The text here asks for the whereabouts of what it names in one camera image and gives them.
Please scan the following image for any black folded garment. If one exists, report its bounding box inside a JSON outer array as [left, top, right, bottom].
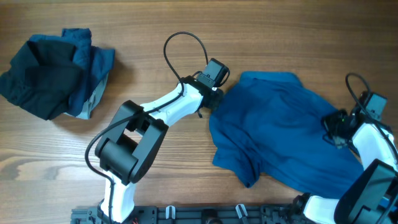
[[1, 40, 83, 120]]

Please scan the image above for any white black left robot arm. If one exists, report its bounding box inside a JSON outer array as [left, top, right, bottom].
[[89, 73, 224, 223]]

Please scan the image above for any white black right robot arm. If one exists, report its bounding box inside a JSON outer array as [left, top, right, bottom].
[[290, 110, 397, 223]]

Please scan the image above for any dark blue folded garment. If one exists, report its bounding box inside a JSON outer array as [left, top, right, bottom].
[[29, 28, 115, 117]]

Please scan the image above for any light grey-blue folded garment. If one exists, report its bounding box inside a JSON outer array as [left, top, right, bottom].
[[76, 73, 109, 120]]

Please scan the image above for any blue polo shirt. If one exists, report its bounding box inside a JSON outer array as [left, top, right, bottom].
[[209, 71, 363, 198]]

